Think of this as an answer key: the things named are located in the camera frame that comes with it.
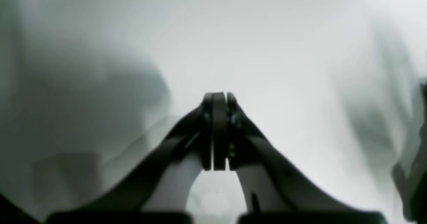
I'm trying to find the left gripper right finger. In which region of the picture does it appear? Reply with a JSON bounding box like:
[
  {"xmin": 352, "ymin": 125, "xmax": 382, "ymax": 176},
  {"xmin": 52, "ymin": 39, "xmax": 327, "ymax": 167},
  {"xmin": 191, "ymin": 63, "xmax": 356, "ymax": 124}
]
[{"xmin": 228, "ymin": 92, "xmax": 354, "ymax": 213}]

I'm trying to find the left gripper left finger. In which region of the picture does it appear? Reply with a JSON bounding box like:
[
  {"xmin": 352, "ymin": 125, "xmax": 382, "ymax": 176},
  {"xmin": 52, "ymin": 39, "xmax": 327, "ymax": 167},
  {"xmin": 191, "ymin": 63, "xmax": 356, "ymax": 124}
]
[{"xmin": 83, "ymin": 93, "xmax": 212, "ymax": 212}]

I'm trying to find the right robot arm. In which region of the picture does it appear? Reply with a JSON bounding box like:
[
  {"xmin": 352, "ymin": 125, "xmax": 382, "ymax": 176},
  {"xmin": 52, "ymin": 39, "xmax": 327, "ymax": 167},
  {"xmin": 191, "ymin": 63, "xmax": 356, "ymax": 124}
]
[{"xmin": 392, "ymin": 79, "xmax": 427, "ymax": 224}]

